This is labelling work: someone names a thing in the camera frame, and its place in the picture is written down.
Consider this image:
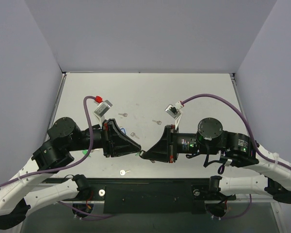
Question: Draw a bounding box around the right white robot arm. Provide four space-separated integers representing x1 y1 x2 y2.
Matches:
141 117 291 204

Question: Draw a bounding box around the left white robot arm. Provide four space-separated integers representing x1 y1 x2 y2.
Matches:
0 117 141 230

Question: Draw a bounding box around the purple cable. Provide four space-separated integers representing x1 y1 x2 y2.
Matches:
0 95 123 221
179 94 291 221

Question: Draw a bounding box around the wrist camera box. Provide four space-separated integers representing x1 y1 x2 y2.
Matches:
165 101 183 129
93 100 113 127

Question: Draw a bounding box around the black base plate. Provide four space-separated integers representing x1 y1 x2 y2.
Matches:
88 178 236 214

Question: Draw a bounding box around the green tag left key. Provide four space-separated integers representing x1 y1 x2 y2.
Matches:
82 149 100 157

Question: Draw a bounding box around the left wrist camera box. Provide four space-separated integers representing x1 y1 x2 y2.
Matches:
93 100 113 127

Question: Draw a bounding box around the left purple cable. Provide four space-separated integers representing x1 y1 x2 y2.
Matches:
0 95 123 221

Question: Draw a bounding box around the silver key centre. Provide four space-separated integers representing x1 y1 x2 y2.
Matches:
130 132 139 139

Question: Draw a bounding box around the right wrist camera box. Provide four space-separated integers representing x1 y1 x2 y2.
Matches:
165 101 183 129

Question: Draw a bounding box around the blue tag bunch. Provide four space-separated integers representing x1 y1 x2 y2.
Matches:
119 126 127 135

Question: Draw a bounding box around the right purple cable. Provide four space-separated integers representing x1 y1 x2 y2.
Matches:
179 94 291 221

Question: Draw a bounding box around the white head key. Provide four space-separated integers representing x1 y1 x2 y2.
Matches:
120 170 130 176

